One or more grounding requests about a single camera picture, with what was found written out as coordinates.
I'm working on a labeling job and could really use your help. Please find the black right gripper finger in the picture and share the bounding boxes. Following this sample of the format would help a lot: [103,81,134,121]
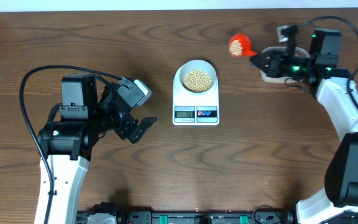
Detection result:
[250,58,274,78]
[250,51,282,64]

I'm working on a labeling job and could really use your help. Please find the red measuring scoop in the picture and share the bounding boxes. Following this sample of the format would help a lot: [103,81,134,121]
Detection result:
[229,34,257,57]

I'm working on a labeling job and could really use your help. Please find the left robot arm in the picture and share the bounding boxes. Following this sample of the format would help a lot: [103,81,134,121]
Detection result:
[35,74,157,223]

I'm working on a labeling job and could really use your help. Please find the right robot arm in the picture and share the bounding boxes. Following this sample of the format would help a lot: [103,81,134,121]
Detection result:
[250,26,358,223]

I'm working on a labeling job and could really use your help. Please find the white kitchen scale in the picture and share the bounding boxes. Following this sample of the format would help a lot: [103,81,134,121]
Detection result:
[172,77,219,126]

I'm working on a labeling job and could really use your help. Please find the soybeans in bowl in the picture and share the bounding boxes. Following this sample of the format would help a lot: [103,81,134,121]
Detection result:
[183,70,213,93]

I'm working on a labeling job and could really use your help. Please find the grey bowl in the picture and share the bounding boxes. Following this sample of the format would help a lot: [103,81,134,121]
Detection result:
[175,60,218,94]

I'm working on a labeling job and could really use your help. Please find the clear container of soybeans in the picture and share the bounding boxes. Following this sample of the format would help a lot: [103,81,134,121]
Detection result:
[260,46,310,84]

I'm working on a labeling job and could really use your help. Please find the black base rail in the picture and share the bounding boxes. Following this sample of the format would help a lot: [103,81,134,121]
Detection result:
[75,202,296,224]

